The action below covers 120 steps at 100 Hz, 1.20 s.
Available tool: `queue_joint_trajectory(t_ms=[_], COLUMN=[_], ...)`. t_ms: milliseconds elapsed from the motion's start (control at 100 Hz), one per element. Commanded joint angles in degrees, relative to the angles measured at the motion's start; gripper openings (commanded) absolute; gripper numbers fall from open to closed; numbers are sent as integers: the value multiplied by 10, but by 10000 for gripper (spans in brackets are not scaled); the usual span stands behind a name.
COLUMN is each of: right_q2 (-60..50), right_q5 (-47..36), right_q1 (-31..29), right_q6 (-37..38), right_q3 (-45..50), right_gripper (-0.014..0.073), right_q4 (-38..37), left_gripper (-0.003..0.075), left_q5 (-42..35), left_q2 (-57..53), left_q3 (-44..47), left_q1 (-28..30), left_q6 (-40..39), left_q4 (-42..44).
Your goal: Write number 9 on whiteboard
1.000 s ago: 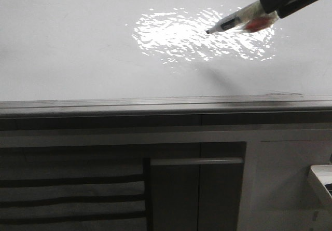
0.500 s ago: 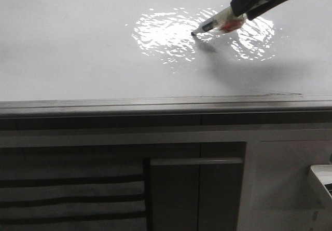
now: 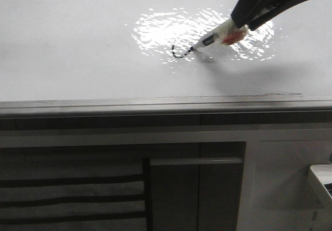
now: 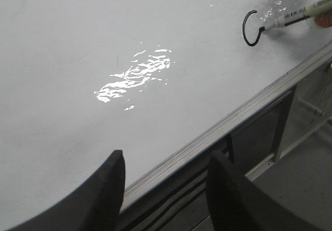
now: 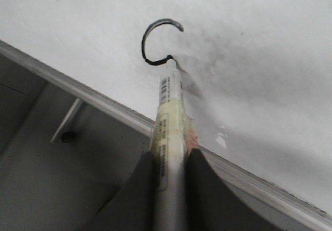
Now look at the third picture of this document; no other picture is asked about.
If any grey cabinet door panel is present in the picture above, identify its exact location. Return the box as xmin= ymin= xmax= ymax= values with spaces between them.
xmin=150 ymin=158 xmax=243 ymax=230

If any grey striped slatted panel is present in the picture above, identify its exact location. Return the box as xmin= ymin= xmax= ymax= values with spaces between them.
xmin=1 ymin=149 xmax=152 ymax=230

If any white whiteboard marker pen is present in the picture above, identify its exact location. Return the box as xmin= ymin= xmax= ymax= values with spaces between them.
xmin=189 ymin=18 xmax=249 ymax=51

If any white box at right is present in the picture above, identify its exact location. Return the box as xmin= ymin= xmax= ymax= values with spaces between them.
xmin=308 ymin=165 xmax=331 ymax=211

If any white whiteboard with metal frame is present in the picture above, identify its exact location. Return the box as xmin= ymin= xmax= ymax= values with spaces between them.
xmin=1 ymin=0 xmax=331 ymax=118

